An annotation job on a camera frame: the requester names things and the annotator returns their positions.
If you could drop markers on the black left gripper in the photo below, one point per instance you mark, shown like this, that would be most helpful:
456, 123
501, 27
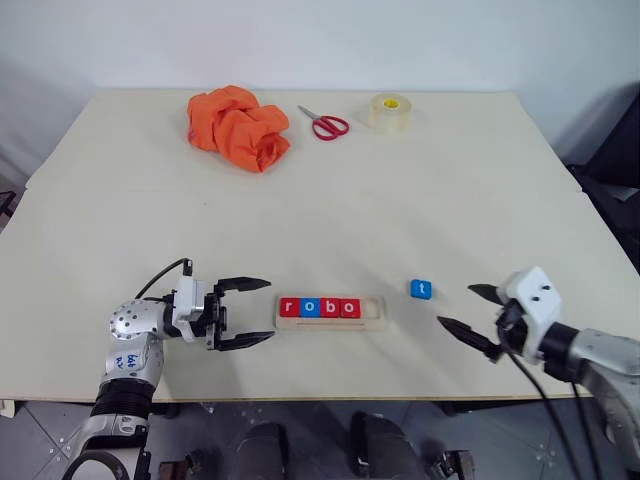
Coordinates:
216, 317

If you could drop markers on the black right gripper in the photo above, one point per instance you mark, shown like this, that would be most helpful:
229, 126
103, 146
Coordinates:
512, 332

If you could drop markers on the red letter tile r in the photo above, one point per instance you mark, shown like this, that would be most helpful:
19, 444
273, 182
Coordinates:
289, 308

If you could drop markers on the blue letter tile o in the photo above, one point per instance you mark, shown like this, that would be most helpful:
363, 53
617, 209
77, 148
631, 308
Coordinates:
310, 308

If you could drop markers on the red letter tile b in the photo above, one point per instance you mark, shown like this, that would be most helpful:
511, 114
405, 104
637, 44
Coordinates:
330, 308

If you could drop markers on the red letter tile o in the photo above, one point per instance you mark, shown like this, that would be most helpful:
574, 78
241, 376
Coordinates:
349, 308

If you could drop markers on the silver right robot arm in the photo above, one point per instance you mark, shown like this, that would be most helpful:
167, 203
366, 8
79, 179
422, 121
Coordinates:
600, 370

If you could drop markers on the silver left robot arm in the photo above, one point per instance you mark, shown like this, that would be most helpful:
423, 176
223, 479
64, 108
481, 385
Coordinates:
127, 350

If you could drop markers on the blue letter tile t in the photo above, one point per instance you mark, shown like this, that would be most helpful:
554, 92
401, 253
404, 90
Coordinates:
421, 289

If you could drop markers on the wooden letter tray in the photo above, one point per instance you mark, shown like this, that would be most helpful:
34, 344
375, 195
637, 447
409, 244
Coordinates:
370, 320

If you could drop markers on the dark caster foot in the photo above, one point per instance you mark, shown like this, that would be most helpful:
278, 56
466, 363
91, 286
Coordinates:
452, 465
181, 466

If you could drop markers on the dark rounded shape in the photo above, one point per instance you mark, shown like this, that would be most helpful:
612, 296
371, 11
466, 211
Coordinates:
385, 447

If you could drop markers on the crumpled orange cloth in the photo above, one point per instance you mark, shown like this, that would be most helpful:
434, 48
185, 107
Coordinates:
235, 127

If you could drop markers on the black bulky object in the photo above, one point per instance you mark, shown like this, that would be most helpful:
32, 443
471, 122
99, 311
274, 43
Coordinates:
612, 165

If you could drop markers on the clear packing tape roll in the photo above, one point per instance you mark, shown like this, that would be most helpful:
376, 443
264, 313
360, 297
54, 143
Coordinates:
390, 116

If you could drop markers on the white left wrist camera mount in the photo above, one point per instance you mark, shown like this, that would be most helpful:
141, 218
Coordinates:
189, 305

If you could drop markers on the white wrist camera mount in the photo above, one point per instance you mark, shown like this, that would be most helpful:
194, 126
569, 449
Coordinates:
532, 295
189, 305

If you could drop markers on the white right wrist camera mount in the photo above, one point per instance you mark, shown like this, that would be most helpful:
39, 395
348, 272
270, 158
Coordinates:
532, 295

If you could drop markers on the dark metal frame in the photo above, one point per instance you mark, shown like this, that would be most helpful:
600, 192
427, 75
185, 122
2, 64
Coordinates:
6, 202

